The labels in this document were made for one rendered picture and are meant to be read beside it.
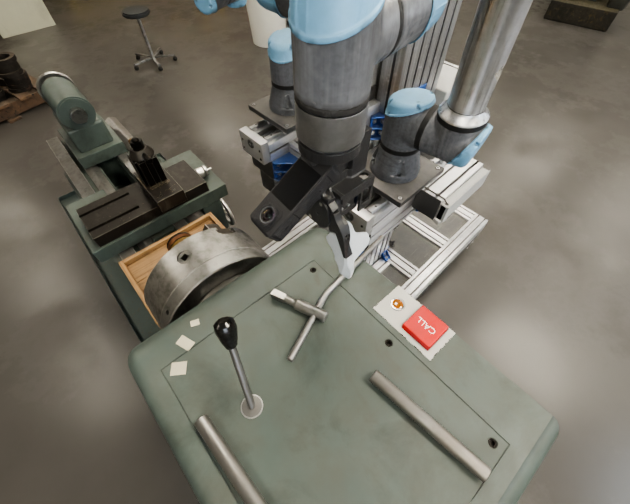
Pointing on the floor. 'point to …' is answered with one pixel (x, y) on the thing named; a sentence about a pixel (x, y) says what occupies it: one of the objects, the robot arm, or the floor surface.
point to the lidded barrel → (263, 23)
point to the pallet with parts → (4, 110)
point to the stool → (144, 35)
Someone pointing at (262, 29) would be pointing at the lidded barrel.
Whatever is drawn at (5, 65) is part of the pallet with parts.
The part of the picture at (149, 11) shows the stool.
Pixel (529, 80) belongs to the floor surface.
